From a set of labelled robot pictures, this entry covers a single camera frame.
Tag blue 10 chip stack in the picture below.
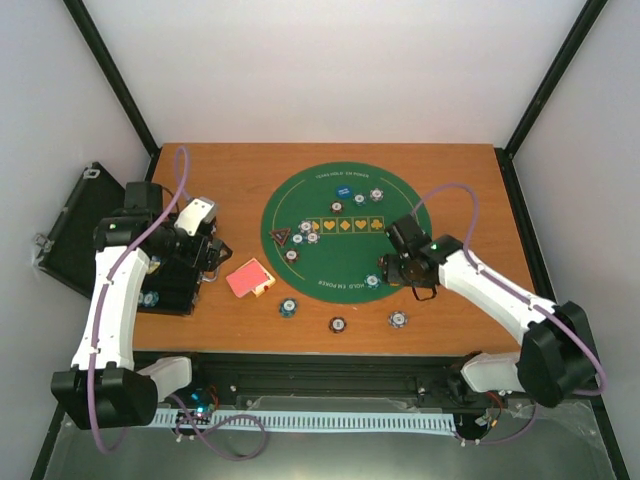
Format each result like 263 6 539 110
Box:
388 311 408 328

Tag black triangular all-in marker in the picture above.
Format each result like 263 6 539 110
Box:
269 227 292 248

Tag brown 100 chip stack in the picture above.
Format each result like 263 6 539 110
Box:
328 316 347 333

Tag teal 50 chip stack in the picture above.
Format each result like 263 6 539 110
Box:
279 298 298 318

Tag blue small blind button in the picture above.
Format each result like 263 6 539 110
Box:
335 185 353 199

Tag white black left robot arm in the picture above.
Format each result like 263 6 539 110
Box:
51 182 232 430

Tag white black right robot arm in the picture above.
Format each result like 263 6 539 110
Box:
379 215 597 408

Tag red playing card deck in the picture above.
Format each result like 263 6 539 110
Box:
226 259 268 298

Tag chips inside case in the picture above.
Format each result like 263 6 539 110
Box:
138 291 159 308

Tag yellow card box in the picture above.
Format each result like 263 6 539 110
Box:
249 258 276 297

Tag round green poker mat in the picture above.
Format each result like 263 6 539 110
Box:
260 162 420 304

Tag black poker chip case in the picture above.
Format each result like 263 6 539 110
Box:
36 162 213 315

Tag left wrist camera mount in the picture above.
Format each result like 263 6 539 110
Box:
174 197 219 237

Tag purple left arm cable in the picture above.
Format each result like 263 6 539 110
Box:
87 145 191 454

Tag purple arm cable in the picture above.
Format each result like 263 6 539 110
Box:
409 182 610 446
87 145 191 454

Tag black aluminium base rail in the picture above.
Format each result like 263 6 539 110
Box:
134 349 596 414

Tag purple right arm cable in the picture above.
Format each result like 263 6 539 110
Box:
409 182 610 446

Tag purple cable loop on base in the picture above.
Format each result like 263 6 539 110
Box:
167 392 267 460

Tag light blue cable duct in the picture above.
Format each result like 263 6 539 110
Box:
147 408 456 436

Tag black left frame post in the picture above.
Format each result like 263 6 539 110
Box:
62 0 160 158

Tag black frame post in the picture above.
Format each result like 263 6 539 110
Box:
503 0 609 154
62 0 160 158

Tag black right frame post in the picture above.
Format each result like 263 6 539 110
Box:
503 0 609 154

